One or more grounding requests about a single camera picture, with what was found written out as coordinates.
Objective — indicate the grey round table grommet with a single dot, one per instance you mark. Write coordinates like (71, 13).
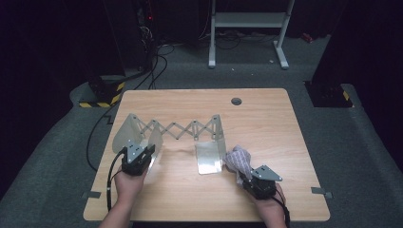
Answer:
(236, 101)

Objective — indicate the person's right hand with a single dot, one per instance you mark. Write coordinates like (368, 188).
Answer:
(274, 207)

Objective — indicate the black stand base yellow mark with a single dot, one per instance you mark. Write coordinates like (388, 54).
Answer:
(326, 95)

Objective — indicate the striped purple-white cloth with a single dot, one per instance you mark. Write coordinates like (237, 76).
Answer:
(237, 160)

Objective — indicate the expandable grey metal bookend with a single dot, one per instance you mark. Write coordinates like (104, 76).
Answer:
(128, 133)

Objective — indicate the small red floor object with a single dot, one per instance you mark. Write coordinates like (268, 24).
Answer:
(306, 37)

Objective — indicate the person's left hand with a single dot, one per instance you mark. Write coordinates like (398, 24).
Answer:
(130, 190)

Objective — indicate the black equipment rack red light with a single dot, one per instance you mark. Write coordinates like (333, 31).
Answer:
(147, 34)

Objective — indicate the white metal stand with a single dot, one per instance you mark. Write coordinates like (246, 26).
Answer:
(248, 19)

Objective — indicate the grey tape strip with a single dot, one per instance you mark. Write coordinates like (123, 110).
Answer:
(320, 191)
(92, 194)

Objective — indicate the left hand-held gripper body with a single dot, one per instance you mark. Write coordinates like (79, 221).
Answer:
(135, 152)

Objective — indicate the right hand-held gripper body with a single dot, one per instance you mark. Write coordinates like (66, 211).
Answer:
(266, 174)

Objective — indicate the black-yellow striped stand base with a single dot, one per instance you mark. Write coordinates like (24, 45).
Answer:
(104, 91)

